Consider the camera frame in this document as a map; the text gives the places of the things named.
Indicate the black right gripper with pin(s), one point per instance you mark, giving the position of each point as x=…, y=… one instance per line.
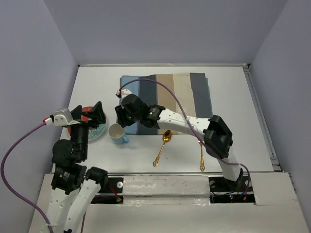
x=122, y=119

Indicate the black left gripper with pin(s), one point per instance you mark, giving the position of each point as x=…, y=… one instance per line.
x=98, y=113

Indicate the red floral plate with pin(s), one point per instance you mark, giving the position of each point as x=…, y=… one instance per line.
x=93, y=133

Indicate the blue white mug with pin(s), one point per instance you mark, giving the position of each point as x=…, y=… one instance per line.
x=117, y=134

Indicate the gold spoon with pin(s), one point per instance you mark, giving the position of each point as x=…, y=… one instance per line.
x=165, y=138

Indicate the striped blue beige cloth placemat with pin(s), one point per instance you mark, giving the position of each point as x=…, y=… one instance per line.
x=191, y=89

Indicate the gold fork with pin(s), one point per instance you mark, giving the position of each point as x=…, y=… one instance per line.
x=202, y=164

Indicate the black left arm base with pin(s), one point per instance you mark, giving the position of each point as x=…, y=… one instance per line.
x=111, y=193

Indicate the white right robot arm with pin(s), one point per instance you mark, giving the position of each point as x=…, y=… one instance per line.
x=214, y=134

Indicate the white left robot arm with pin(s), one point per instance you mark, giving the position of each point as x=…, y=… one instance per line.
x=73, y=185

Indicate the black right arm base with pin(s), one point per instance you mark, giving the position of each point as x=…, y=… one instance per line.
x=224, y=191

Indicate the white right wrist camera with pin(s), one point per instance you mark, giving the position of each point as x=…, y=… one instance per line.
x=125, y=92

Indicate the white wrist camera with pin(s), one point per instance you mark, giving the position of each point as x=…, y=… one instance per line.
x=125, y=92
x=62, y=117

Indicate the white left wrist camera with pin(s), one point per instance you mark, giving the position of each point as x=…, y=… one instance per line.
x=62, y=117

